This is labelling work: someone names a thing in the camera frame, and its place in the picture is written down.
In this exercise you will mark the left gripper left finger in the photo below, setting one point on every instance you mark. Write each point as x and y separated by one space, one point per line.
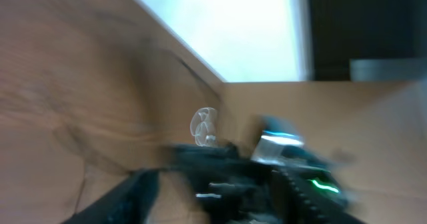
130 202

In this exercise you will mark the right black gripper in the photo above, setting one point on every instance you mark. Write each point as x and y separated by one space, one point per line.
234 189

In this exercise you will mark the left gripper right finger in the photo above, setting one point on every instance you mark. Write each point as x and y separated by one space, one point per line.
296 201

